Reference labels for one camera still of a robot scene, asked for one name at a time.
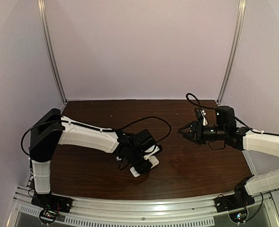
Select front aluminium rail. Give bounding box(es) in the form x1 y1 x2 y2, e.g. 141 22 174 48
4 186 279 227

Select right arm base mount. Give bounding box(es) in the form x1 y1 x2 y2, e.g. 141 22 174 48
214 194 255 225

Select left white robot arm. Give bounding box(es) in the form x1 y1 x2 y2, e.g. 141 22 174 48
29 108 162 195

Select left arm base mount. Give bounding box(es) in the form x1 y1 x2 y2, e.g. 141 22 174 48
31 194 73 225

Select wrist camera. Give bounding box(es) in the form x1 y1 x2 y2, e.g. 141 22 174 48
194 107 208 126
144 144 162 160

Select white remote control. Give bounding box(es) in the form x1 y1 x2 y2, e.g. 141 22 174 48
130 156 159 177

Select black cable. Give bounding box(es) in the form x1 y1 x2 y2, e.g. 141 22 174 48
20 115 172 157
185 93 279 140

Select right black cable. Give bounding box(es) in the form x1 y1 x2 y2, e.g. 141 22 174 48
185 93 279 140

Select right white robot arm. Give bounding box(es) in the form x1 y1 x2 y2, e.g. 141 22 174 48
178 106 279 208

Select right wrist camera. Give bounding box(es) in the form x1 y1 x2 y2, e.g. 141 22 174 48
194 107 208 126

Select left aluminium frame post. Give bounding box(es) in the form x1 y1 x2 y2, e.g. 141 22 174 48
37 0 68 104

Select right aluminium frame post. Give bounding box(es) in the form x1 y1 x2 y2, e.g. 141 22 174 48
217 0 246 105

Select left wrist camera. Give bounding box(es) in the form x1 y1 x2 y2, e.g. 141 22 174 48
144 144 162 160

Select left black cable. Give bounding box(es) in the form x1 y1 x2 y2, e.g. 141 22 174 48
20 115 172 157

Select aluminium frame post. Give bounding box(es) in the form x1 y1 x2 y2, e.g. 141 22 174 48
217 0 246 105
37 0 68 104

